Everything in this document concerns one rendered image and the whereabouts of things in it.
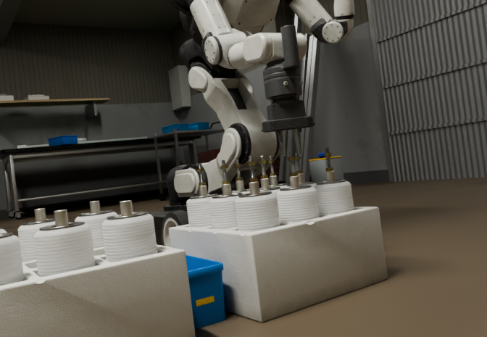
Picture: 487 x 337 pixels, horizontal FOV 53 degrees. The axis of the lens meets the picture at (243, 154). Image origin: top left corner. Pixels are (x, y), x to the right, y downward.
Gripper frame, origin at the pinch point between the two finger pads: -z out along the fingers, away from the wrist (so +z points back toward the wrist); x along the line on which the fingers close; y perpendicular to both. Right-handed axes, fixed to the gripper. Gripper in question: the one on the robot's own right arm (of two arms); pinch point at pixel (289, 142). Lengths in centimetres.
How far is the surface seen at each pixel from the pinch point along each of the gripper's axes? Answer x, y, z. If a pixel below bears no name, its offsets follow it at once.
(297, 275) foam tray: 3.7, 11.2, -28.8
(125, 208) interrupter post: 35.9, 23.0, -9.5
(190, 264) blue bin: 27.1, -3.2, -26.3
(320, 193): -6.5, -2.9, -13.1
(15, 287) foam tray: 51, 38, -18
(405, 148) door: -161, -332, -6
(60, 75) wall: 238, -666, 170
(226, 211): 17.0, 0.6, -14.5
